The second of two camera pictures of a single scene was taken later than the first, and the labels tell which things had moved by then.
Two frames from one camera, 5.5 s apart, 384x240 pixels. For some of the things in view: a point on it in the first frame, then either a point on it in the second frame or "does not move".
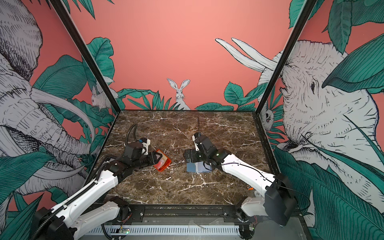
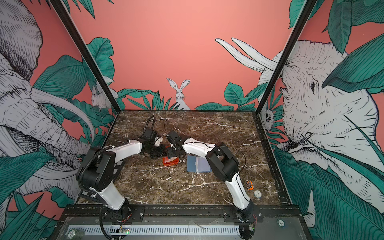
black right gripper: [194, 153] -> [170, 153]
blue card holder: [198, 167] does not move
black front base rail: [161, 210] does not move
